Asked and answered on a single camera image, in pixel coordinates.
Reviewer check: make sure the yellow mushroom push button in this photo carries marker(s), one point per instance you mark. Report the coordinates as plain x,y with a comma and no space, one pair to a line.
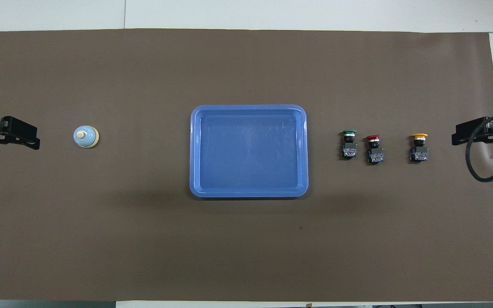
419,154

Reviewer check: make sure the red mushroom push button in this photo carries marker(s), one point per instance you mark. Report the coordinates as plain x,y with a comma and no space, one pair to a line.
375,156

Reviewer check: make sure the green mushroom push button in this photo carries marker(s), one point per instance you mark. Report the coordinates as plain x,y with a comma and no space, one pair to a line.
349,150

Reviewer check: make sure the light blue call bell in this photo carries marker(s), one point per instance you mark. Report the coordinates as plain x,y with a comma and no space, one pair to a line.
89,139

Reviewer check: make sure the blue plastic tray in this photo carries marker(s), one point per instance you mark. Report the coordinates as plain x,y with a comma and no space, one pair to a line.
250,154

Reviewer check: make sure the brown table mat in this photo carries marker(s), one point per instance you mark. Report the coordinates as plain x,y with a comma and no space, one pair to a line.
144,235

